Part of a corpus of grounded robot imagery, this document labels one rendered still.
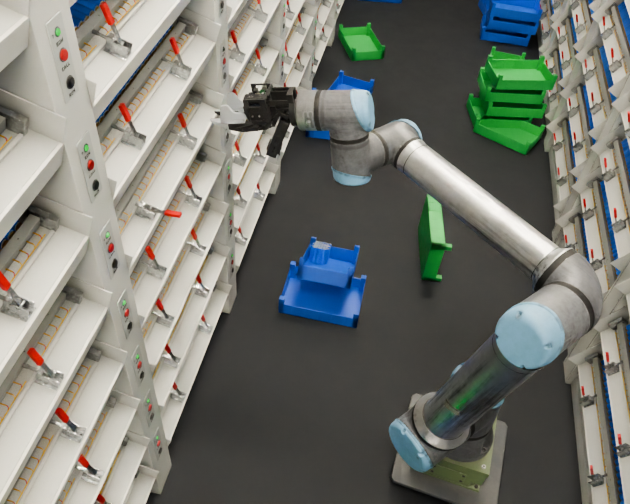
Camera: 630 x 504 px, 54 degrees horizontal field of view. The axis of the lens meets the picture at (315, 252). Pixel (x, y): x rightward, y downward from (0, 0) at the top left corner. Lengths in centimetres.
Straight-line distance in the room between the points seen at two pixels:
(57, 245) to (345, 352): 139
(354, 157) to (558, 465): 129
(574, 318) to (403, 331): 122
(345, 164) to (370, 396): 100
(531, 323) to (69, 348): 83
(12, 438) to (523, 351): 89
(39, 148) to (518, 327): 85
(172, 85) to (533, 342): 92
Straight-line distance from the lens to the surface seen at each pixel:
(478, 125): 339
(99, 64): 116
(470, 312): 250
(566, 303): 123
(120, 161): 126
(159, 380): 184
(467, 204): 139
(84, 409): 137
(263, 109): 143
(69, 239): 112
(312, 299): 241
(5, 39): 87
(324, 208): 278
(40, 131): 101
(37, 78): 96
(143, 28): 127
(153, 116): 137
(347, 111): 138
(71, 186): 106
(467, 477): 200
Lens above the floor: 187
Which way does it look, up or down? 46 degrees down
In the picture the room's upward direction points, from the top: 6 degrees clockwise
